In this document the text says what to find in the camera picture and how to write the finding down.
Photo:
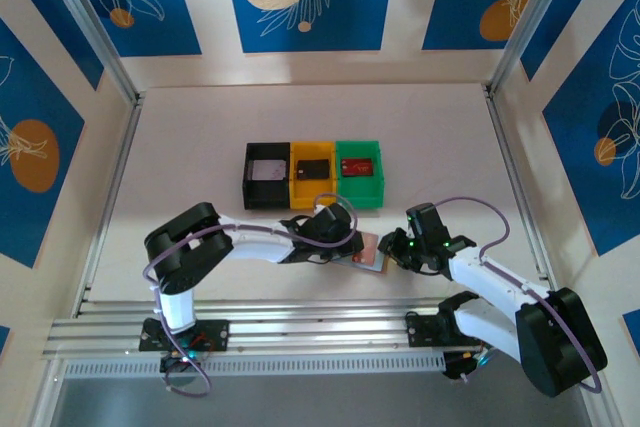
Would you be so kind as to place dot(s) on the pale red card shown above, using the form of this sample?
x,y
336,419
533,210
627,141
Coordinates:
x,y
366,253

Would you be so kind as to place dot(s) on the white floral print card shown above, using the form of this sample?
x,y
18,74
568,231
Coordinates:
x,y
270,170

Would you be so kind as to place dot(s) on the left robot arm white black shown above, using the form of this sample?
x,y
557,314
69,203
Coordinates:
x,y
190,247

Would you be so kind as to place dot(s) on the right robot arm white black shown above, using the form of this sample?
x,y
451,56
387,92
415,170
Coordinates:
x,y
560,342

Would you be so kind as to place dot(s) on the black card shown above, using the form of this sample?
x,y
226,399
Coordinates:
x,y
313,170

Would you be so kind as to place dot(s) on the dark red card gold print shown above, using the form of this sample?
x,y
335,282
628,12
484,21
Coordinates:
x,y
358,167

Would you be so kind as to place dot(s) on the yellow plastic bin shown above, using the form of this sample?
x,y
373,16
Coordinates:
x,y
312,194

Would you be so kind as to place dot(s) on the green plastic bin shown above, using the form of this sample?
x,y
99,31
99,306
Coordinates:
x,y
360,194

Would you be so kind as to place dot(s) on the black plastic bin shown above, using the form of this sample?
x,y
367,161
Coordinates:
x,y
267,197

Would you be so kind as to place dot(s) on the small black controller board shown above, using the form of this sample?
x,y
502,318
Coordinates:
x,y
180,362
462,364

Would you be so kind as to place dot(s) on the grey glossy panel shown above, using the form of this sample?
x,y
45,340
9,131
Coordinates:
x,y
320,404

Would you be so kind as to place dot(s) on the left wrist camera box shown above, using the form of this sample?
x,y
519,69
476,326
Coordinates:
x,y
320,208

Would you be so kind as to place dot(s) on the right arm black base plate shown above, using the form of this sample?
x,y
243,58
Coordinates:
x,y
417,332

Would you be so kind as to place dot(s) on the aluminium mounting rail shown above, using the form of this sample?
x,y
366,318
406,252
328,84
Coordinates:
x,y
320,332

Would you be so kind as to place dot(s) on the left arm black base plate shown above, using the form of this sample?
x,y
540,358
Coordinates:
x,y
217,334

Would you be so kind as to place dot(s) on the aluminium table side rail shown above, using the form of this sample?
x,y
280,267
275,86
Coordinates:
x,y
125,147
497,117

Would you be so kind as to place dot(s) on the aluminium frame post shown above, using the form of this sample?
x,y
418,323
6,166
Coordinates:
x,y
90,22
535,17

